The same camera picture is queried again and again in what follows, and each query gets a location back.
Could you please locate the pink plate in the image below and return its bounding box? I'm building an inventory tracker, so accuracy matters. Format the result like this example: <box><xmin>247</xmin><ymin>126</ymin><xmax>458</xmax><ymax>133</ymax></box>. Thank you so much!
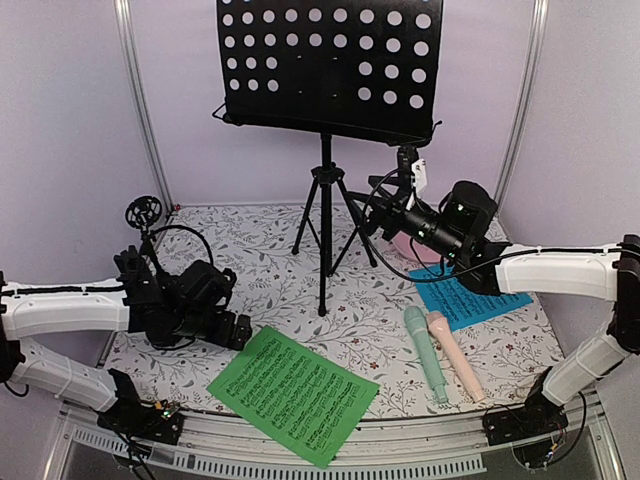
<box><xmin>391</xmin><ymin>232</ymin><xmax>440</xmax><ymax>264</ymax></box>

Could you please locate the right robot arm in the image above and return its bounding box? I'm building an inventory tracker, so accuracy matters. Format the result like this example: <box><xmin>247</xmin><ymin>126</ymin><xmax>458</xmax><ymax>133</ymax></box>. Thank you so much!
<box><xmin>499</xmin><ymin>174</ymin><xmax>639</xmax><ymax>457</ymax></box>

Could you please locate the teal toy microphone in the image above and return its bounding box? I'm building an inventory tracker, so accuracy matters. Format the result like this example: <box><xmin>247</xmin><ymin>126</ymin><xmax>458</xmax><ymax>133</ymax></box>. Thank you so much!
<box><xmin>403</xmin><ymin>306</ymin><xmax>449</xmax><ymax>405</ymax></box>

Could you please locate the green sheet music paper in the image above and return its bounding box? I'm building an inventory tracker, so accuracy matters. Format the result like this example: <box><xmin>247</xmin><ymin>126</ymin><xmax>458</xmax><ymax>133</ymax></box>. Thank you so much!
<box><xmin>207</xmin><ymin>326</ymin><xmax>379</xmax><ymax>469</ymax></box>

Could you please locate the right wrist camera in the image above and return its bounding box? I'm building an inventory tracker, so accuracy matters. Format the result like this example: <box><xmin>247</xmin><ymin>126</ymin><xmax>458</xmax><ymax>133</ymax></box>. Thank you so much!
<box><xmin>397</xmin><ymin>146</ymin><xmax>428</xmax><ymax>211</ymax></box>

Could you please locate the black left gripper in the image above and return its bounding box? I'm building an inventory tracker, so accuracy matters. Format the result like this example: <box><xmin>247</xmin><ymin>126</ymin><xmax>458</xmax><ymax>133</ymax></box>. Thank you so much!
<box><xmin>170</xmin><ymin>308</ymin><xmax>252</xmax><ymax>351</ymax></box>

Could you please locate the blue sheet music paper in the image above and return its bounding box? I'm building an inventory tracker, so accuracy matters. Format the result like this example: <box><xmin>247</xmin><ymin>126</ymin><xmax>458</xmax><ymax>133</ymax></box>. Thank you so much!
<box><xmin>408</xmin><ymin>266</ymin><xmax>533</xmax><ymax>331</ymax></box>

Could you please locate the black shock-mount tripod stand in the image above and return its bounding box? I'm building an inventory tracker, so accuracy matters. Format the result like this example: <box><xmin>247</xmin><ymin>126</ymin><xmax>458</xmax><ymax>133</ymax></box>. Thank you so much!
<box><xmin>125</xmin><ymin>195</ymin><xmax>165</xmax><ymax>275</ymax></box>

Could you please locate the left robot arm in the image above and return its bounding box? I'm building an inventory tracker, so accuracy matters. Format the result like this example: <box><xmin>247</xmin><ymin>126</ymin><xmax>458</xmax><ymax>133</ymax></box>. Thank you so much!
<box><xmin>1</xmin><ymin>227</ymin><xmax>252</xmax><ymax>445</ymax></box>

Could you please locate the aluminium front rail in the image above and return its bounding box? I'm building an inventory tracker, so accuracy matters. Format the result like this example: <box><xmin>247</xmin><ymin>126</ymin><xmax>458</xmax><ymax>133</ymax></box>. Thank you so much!
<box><xmin>43</xmin><ymin>392</ymin><xmax>632</xmax><ymax>479</ymax></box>

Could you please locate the black round-base mic stand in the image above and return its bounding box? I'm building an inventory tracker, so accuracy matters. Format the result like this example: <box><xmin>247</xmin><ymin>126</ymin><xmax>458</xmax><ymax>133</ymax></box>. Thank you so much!
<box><xmin>114</xmin><ymin>245</ymin><xmax>156</xmax><ymax>307</ymax></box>

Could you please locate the pink toy microphone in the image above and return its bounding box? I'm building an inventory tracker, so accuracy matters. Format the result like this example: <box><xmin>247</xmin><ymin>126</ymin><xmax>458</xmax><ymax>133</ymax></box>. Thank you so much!
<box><xmin>426</xmin><ymin>312</ymin><xmax>486</xmax><ymax>403</ymax></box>

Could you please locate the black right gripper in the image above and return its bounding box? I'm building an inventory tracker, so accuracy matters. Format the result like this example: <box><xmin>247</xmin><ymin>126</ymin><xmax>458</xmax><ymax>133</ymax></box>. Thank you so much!
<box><xmin>344</xmin><ymin>176</ymin><xmax>465</xmax><ymax>263</ymax></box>

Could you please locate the black music stand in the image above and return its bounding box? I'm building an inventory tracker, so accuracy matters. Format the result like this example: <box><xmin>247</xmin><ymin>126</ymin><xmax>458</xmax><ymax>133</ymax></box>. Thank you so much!
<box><xmin>210</xmin><ymin>0</ymin><xmax>445</xmax><ymax>318</ymax></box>

